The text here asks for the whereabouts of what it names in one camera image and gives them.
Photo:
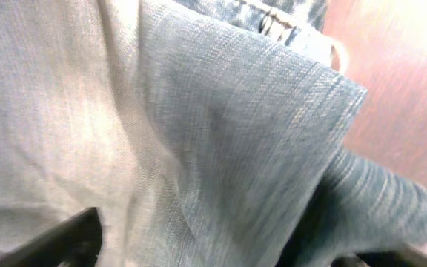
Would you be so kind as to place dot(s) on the light grey jeans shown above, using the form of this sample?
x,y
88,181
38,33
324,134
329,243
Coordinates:
x,y
207,133

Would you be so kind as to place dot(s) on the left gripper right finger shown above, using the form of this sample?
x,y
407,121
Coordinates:
x,y
407,257

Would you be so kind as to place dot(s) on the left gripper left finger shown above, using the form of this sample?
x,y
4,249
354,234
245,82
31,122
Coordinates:
x,y
76,242

